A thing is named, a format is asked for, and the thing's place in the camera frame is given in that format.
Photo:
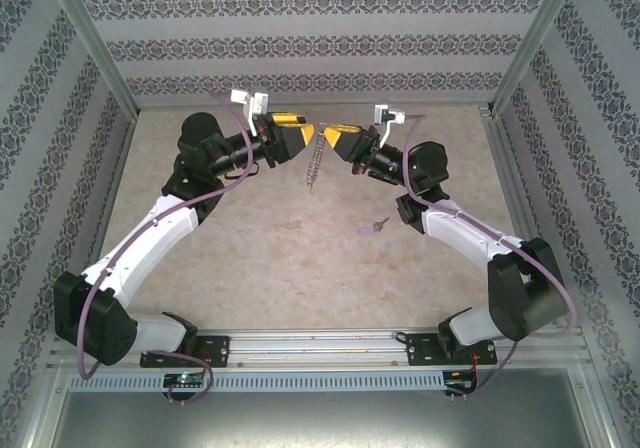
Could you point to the purple headed key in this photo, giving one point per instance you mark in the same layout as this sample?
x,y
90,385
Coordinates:
x,y
367,229

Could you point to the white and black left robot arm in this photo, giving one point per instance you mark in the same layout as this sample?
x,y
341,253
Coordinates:
x,y
140,248

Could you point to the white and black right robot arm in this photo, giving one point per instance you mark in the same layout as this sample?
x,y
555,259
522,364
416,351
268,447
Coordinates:
x,y
460,228

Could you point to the grey metal sheet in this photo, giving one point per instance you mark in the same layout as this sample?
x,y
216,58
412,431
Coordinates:
x,y
320,423

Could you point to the aluminium frame post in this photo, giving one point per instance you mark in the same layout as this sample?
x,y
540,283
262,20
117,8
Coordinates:
x,y
90,33
535,38

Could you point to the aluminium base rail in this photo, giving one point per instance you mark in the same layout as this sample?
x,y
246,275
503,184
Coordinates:
x,y
320,350

